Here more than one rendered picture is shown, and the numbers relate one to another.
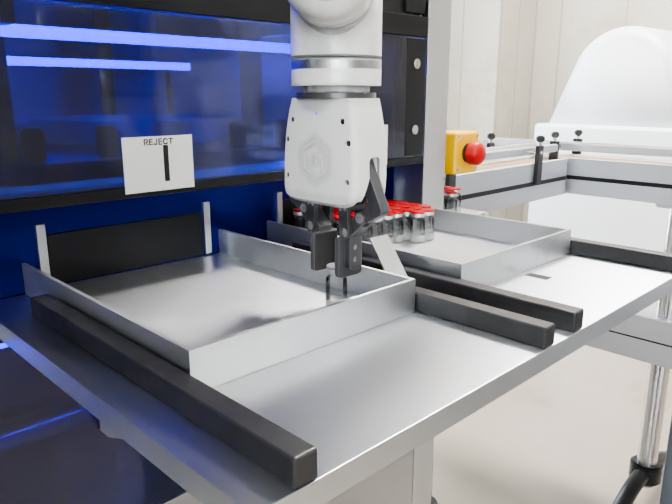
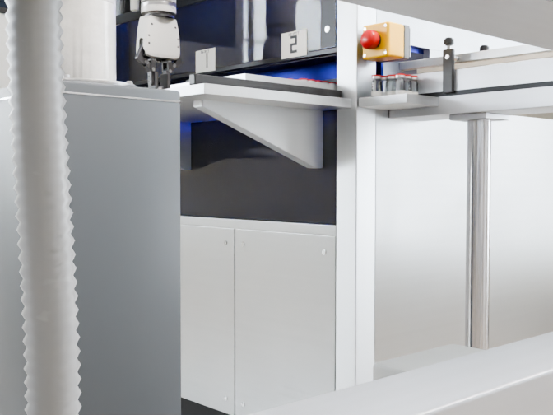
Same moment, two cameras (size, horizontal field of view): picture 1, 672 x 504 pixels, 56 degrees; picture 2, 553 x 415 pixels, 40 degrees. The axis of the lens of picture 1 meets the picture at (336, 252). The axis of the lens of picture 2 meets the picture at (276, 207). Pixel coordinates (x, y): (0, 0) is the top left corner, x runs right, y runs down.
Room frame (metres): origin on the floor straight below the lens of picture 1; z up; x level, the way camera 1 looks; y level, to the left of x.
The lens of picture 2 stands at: (0.95, -1.85, 0.70)
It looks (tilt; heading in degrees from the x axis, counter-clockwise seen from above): 2 degrees down; 92
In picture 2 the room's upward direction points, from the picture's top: straight up
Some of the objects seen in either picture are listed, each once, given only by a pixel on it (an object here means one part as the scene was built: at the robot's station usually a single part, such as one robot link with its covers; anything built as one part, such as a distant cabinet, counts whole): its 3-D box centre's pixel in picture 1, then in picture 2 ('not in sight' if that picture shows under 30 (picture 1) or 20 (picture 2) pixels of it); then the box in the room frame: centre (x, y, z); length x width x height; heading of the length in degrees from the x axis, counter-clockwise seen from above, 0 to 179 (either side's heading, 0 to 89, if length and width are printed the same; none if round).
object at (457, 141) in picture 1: (451, 151); (385, 42); (1.13, -0.21, 1.00); 0.08 x 0.07 x 0.07; 44
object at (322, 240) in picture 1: (316, 234); (169, 76); (0.63, 0.02, 0.95); 0.03 x 0.03 x 0.07; 44
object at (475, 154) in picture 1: (472, 153); (371, 39); (1.10, -0.24, 0.99); 0.04 x 0.04 x 0.04; 44
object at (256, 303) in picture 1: (210, 286); not in sight; (0.63, 0.13, 0.90); 0.34 x 0.26 x 0.04; 44
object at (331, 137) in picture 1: (336, 143); (159, 36); (0.61, 0.00, 1.05); 0.10 x 0.07 x 0.11; 44
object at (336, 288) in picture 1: (336, 288); not in sight; (0.61, 0.00, 0.90); 0.02 x 0.02 x 0.04
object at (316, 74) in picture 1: (334, 76); (159, 10); (0.61, 0.00, 1.11); 0.09 x 0.08 x 0.03; 44
